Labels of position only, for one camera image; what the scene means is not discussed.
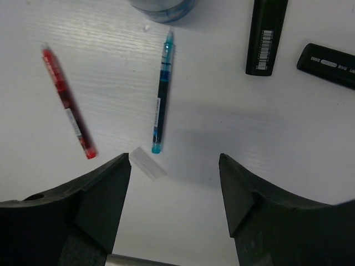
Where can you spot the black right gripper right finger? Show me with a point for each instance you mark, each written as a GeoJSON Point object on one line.
{"type": "Point", "coordinates": [272, 226]}

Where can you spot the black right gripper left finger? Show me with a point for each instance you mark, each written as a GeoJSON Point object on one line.
{"type": "Point", "coordinates": [73, 224]}

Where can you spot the red gel pen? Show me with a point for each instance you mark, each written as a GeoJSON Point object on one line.
{"type": "Point", "coordinates": [69, 102]}

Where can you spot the blue gel pen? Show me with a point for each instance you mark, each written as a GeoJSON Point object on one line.
{"type": "Point", "coordinates": [162, 99]}

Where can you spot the clear plastic pen cap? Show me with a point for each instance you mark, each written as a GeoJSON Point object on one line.
{"type": "Point", "coordinates": [146, 164]}

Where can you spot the pink capped black highlighter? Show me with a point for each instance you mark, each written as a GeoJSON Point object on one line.
{"type": "Point", "coordinates": [328, 64]}

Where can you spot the orange capped black highlighter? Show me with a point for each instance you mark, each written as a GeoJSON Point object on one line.
{"type": "Point", "coordinates": [266, 27]}

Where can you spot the blue round jar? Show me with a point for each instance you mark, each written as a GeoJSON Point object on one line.
{"type": "Point", "coordinates": [164, 11]}

